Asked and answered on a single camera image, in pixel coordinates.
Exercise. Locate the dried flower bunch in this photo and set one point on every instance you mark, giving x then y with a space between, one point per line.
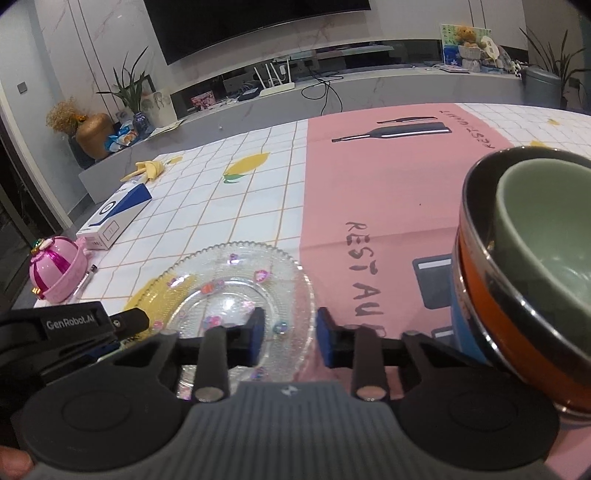
64 117

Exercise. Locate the green ceramic bowl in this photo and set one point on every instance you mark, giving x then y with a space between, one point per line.
549 258

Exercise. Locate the clear glass plate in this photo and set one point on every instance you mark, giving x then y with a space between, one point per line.
221 286

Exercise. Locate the black pen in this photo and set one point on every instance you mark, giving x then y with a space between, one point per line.
87 280

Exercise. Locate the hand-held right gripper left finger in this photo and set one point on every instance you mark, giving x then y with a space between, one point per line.
257 339

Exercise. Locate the orange steel bowl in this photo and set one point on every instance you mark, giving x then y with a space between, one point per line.
508 332

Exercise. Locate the blue and white box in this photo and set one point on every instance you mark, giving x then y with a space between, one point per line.
117 212

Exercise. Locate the dark blue glass jar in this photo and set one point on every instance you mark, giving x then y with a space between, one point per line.
142 123

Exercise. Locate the dark glass cabinet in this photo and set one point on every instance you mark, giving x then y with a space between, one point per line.
18 221

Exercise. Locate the colourful picture board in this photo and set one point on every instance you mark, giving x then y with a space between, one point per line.
450 44

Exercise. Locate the blue steel bowl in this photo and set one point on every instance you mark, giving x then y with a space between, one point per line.
464 323

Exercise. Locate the white printed pot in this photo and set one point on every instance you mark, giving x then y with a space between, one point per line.
159 108

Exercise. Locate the tall green plant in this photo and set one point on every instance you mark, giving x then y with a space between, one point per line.
561 55

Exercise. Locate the brown teddy bear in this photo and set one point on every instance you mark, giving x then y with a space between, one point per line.
467 37

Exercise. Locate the pink and checked tablecloth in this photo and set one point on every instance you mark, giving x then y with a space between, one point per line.
360 184

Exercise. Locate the white router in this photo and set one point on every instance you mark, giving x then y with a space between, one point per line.
277 85

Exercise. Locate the yellow banana peel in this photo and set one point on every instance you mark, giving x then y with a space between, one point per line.
147 170

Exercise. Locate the flat booklet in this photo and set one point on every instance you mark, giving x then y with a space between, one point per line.
450 69

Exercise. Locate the grey tv console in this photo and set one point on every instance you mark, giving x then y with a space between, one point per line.
392 90

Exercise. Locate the gold vase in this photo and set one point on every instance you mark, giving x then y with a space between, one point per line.
94 136

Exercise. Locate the white paper sheet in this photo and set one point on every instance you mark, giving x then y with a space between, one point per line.
168 125

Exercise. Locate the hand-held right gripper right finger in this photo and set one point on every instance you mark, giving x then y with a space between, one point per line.
324 339

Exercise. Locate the small black box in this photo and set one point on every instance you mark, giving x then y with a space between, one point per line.
249 95

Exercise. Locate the grey round planter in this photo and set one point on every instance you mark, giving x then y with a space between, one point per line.
540 87

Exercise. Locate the black television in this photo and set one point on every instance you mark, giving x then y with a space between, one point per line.
249 23

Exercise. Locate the pink box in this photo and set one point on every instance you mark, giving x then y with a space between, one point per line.
203 100

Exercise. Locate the white round hand fan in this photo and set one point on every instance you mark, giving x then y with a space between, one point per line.
489 46

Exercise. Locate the blue snack packet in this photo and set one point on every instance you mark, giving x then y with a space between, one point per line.
122 137

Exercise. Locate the green leafy plant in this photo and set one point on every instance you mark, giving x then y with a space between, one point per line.
131 90

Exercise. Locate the pink hat-shaped toy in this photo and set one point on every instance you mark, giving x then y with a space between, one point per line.
57 270

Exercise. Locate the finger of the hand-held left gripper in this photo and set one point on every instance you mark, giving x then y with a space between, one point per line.
134 321
102 355

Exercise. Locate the grey wall switch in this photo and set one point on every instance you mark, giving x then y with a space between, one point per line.
21 86

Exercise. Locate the person's right hand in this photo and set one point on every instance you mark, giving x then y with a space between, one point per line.
14 464

